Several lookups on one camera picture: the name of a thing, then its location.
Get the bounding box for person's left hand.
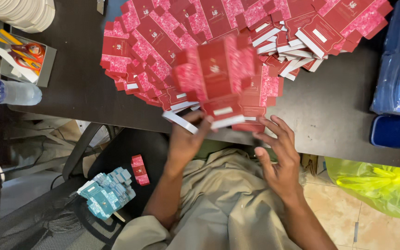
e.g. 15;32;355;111
166;110;215;168

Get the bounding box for person's right hand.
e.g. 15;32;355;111
253;115;306;203

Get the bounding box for red carton blank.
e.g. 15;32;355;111
172;35;258;131

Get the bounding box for folded red box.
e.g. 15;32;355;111
131;154;150;186

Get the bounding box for pile of red cartons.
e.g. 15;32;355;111
100;0;394;134

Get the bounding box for person's beige garment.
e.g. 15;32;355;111
112;149;308;250

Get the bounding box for stack of teal cartons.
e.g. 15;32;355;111
77;167;137;221

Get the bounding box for black mesh office chair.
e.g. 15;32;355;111
0;122;170;250

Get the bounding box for grey cardboard tray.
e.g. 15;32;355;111
0;34;57;88

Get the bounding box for yellow-green plastic bag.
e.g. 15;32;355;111
325;156;400;220

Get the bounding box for dark blue box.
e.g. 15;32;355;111
370;115;400;151

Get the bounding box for clear plastic water bottle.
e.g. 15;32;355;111
0;76;43;106

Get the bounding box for yellow utility knife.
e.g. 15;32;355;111
0;22;42;75

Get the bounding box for blue plastic-wrapped packets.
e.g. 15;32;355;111
370;0;400;117

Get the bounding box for stack of white paper sheets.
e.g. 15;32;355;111
0;0;56;34

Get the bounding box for black cable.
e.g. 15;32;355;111
0;113;63;191

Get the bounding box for orange-handled scissors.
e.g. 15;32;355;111
0;32;46;72

